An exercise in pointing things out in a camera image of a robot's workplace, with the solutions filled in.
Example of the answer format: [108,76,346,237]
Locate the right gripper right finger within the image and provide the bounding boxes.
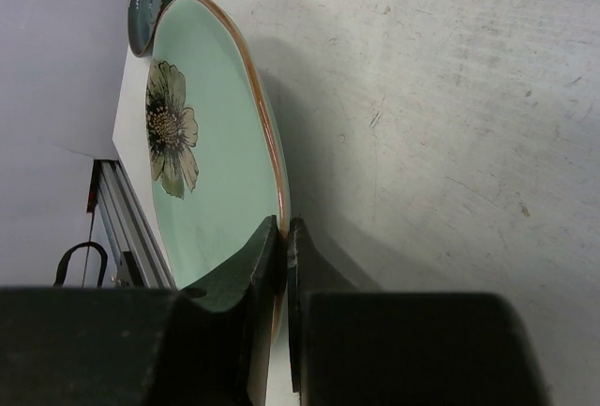
[287,218,550,405]

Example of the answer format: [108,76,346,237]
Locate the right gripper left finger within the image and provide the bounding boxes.
[1,217,279,405]

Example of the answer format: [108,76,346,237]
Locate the mint green flower plate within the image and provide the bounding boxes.
[142,0,291,346]

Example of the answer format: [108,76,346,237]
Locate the aluminium frame rails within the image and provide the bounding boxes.
[90,159,175,289]

